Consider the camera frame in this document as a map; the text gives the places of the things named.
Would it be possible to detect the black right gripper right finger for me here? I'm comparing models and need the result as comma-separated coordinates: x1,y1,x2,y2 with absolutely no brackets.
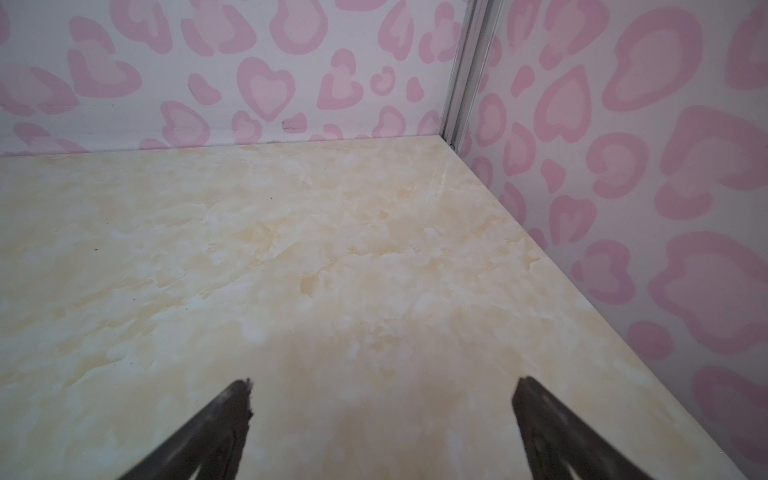
511,376,651,480

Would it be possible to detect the aluminium corner frame post right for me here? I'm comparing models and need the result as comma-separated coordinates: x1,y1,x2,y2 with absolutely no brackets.
440,0,504,151

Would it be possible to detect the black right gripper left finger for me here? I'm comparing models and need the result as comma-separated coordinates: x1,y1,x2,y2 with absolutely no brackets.
120,379,253,480

